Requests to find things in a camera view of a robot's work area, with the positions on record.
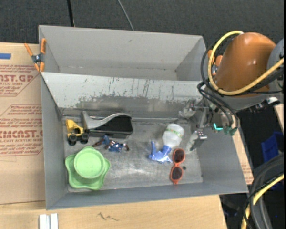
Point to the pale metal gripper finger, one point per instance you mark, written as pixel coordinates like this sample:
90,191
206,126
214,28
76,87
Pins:
188,110
196,141

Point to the clear spray bottle blue head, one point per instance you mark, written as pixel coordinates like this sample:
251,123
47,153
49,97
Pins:
172,136

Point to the orange sunglasses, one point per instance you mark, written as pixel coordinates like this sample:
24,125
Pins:
177,173

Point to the blue and red toy figure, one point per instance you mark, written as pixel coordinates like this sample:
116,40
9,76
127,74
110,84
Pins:
114,146

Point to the grey metal bin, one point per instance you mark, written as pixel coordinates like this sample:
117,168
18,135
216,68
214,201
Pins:
124,56

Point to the grey curved plastic piece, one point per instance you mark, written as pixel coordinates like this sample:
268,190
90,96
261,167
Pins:
97,121

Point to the green star-shaped plastic cup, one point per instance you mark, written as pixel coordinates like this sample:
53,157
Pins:
88,167

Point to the yellow toy truck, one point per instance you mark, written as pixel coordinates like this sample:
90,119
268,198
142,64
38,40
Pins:
74,129

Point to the brown cardboard board red print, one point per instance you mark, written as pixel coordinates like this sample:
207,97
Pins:
19,99

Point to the black cylinder on white bracket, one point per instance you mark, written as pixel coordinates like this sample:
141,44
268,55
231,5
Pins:
272,100

